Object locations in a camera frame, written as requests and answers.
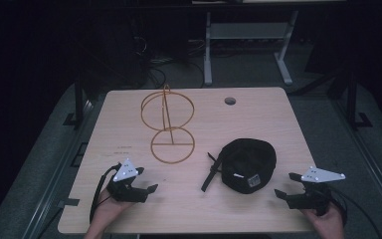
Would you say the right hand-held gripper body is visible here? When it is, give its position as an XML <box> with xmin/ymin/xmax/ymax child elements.
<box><xmin>286</xmin><ymin>166</ymin><xmax>346</xmax><ymax>217</ymax></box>

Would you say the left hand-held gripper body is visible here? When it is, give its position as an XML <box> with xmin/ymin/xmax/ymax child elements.
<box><xmin>106</xmin><ymin>158</ymin><xmax>149</xmax><ymax>204</ymax></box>

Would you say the gold wire hat stand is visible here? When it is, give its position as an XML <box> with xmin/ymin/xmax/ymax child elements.
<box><xmin>140</xmin><ymin>84</ymin><xmax>196</xmax><ymax>165</ymax></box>

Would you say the black cap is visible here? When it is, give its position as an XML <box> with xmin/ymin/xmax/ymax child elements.
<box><xmin>201</xmin><ymin>137</ymin><xmax>278</xmax><ymax>195</ymax></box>

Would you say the person's left hand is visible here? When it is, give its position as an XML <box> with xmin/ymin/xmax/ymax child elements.
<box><xmin>91</xmin><ymin>190</ymin><xmax>133</xmax><ymax>233</ymax></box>

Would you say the person's right hand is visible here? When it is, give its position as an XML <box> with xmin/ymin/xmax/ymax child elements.
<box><xmin>302</xmin><ymin>203</ymin><xmax>346</xmax><ymax>239</ymax></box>

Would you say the black metal stand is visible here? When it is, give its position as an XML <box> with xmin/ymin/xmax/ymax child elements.
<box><xmin>63</xmin><ymin>74</ymin><xmax>93</xmax><ymax>131</ymax></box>
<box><xmin>343</xmin><ymin>64</ymin><xmax>373</xmax><ymax>131</ymax></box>

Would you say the grey metal stand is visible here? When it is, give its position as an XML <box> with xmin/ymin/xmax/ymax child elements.
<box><xmin>203</xmin><ymin>9</ymin><xmax>299</xmax><ymax>87</ymax></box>

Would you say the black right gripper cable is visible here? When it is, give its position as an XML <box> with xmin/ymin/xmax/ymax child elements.
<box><xmin>327</xmin><ymin>186</ymin><xmax>382</xmax><ymax>239</ymax></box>

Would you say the bundle of floor cables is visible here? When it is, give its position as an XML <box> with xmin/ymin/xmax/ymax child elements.
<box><xmin>130</xmin><ymin>34</ymin><xmax>207</xmax><ymax>90</ymax></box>

